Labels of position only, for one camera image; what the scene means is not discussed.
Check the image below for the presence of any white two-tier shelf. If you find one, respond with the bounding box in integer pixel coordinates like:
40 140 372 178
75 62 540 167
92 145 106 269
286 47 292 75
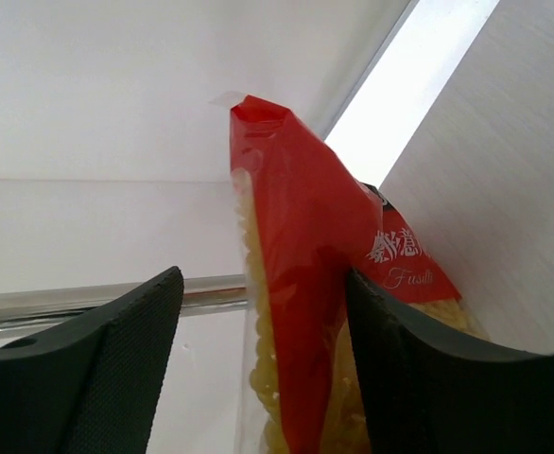
0 1 554 353

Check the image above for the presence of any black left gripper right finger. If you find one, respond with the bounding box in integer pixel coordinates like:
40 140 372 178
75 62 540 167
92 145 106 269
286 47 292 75
346 271 554 453

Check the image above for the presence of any red fusilli pasta bag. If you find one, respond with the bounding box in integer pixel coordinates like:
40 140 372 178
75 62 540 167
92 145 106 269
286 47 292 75
216 92 477 453

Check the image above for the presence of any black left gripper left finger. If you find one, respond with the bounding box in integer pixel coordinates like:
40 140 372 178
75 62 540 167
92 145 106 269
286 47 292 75
0 267 184 453

